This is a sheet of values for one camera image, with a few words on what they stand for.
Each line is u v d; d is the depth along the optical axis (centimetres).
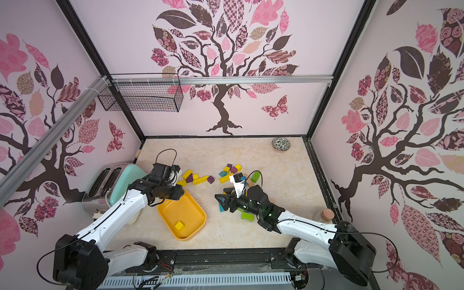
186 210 88
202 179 98
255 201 58
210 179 97
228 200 66
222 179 98
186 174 98
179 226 81
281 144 114
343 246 41
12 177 50
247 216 85
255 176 100
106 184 78
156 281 72
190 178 99
